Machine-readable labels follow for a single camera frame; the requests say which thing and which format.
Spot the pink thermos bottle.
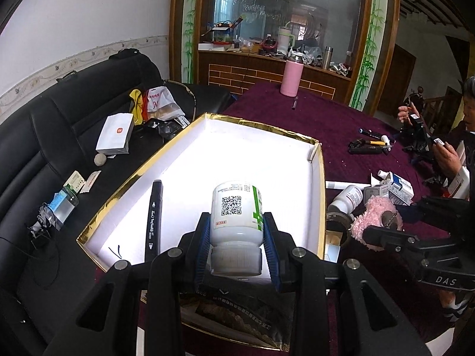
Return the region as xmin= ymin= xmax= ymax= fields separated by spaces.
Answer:
xmin=280 ymin=54 xmax=304 ymax=97

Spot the white tube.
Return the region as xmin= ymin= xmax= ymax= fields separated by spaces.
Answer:
xmin=325 ymin=181 xmax=370 ymax=190

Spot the woman in maroon jacket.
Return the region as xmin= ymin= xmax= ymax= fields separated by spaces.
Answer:
xmin=411 ymin=76 xmax=474 ymax=196

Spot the long black flat pen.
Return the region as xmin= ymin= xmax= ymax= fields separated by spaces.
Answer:
xmin=348 ymin=145 xmax=388 ymax=154

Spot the pink fluffy item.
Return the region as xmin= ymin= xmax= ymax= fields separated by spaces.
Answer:
xmin=349 ymin=196 xmax=403 ymax=247

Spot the black leather sofa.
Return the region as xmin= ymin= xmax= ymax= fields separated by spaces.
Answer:
xmin=1 ymin=49 xmax=233 ymax=355

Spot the clear plastic bottle on sofa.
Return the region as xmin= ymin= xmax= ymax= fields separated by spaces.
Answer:
xmin=28 ymin=187 xmax=79 ymax=238

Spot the brown tape roll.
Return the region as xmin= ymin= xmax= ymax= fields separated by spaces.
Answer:
xmin=326 ymin=211 xmax=353 ymax=246

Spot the blue white medicine box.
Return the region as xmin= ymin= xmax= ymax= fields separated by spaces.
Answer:
xmin=378 ymin=170 xmax=414 ymax=206

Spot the operator right hand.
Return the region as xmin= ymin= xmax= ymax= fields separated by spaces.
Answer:
xmin=439 ymin=289 xmax=473 ymax=322

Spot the white green pill bottle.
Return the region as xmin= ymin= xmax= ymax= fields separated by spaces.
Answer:
xmin=210 ymin=183 xmax=264 ymax=277

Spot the small white ball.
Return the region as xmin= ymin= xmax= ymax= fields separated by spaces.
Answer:
xmin=94 ymin=153 xmax=107 ymax=167

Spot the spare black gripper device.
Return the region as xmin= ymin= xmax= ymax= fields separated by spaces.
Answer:
xmin=399 ymin=113 xmax=445 ymax=164

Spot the small white barcode box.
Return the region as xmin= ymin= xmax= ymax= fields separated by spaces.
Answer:
xmin=362 ymin=184 xmax=389 ymax=205

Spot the gold white open box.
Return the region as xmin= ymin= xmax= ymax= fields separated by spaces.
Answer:
xmin=76 ymin=112 xmax=328 ymax=353

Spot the white box red logo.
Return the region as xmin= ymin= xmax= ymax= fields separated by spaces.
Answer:
xmin=96 ymin=112 xmax=134 ymax=156

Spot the yellow black pen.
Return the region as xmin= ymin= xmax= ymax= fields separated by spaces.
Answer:
xmin=349 ymin=138 xmax=387 ymax=148

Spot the yellow cloth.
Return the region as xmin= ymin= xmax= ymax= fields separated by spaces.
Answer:
xmin=130 ymin=89 xmax=148 ymax=125

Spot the wooden mirror cabinet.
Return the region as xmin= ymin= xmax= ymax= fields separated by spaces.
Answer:
xmin=169 ymin=0 xmax=400 ymax=115

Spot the small white bottle on pens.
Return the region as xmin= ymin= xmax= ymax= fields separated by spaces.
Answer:
xmin=381 ymin=135 xmax=391 ymax=151

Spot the white pill bottle red label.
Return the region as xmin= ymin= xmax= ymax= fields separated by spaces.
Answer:
xmin=328 ymin=185 xmax=363 ymax=214

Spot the black marker pen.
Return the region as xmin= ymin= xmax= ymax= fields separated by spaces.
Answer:
xmin=144 ymin=180 xmax=164 ymax=262

